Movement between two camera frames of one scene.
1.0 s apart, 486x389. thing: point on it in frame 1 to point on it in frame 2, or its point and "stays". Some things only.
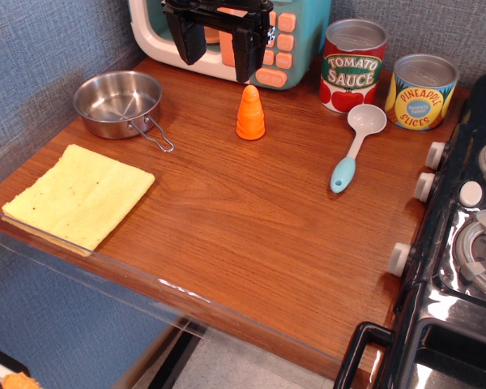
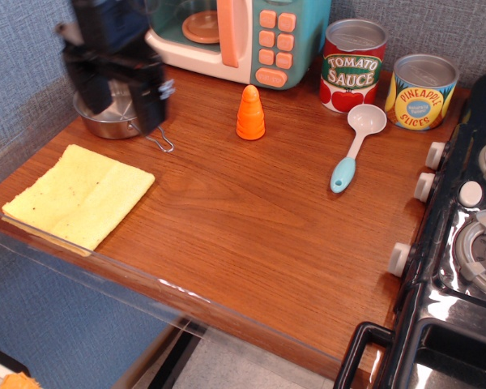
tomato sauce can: [352, 58] stays
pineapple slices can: [420, 91] stays
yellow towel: [79, 201] stays
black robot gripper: [249, 19] to [114, 47]
